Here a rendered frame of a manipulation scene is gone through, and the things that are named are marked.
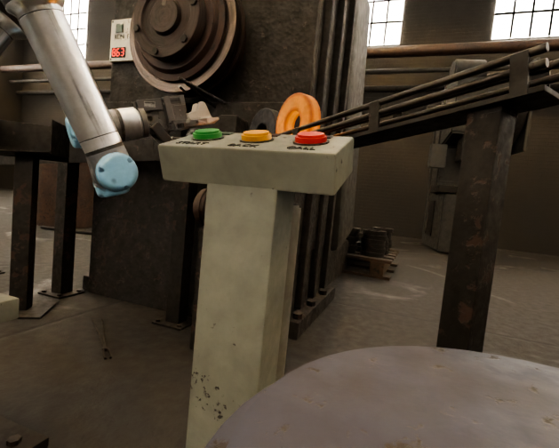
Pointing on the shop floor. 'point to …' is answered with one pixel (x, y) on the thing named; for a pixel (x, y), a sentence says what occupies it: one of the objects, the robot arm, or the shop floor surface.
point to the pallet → (371, 252)
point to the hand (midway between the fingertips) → (214, 122)
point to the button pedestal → (244, 258)
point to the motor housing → (197, 254)
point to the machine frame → (163, 228)
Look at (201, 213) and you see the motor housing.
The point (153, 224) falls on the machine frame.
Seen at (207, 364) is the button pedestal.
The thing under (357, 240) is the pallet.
